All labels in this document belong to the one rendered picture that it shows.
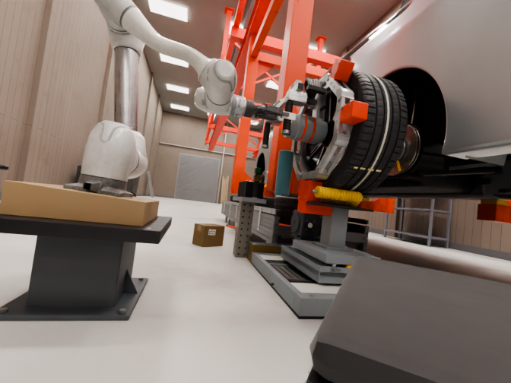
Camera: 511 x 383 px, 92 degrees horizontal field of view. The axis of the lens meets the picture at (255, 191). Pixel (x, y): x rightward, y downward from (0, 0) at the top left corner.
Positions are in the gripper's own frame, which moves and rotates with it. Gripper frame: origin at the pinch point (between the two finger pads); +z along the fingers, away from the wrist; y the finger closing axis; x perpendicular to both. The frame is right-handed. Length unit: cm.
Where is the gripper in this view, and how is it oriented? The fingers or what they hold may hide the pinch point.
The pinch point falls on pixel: (287, 117)
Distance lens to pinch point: 120.1
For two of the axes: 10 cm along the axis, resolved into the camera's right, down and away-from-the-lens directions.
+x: 1.2, -9.9, 0.5
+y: 2.5, -0.1, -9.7
